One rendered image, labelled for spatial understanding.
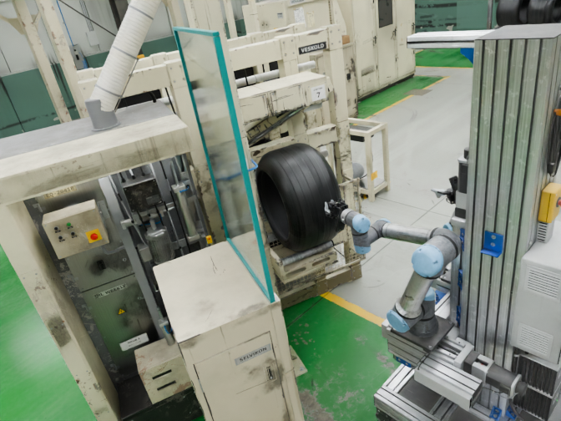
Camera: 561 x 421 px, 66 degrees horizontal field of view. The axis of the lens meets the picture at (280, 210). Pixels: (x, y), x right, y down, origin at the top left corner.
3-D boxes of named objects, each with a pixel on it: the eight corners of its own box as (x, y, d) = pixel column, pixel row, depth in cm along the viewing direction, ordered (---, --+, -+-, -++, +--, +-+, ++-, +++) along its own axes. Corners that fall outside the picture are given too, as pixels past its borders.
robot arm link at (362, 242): (380, 246, 205) (376, 225, 201) (363, 256, 199) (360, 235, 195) (367, 242, 211) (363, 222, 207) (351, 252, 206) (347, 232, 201)
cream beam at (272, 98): (234, 128, 239) (228, 101, 232) (220, 119, 260) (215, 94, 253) (330, 101, 257) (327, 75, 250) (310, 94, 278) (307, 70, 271)
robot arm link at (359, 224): (358, 237, 194) (355, 220, 191) (346, 230, 204) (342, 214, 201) (373, 231, 196) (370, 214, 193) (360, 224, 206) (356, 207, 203)
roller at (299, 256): (277, 258, 247) (277, 261, 251) (280, 265, 245) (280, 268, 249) (331, 237, 257) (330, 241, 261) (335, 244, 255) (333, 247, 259)
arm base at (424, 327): (444, 323, 213) (444, 308, 208) (428, 342, 205) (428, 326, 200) (416, 311, 224) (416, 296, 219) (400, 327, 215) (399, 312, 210)
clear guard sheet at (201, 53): (270, 303, 162) (212, 32, 117) (226, 239, 208) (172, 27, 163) (275, 301, 162) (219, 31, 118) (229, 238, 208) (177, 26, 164)
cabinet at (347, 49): (325, 138, 683) (315, 55, 624) (299, 133, 723) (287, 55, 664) (361, 119, 733) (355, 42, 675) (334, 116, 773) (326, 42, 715)
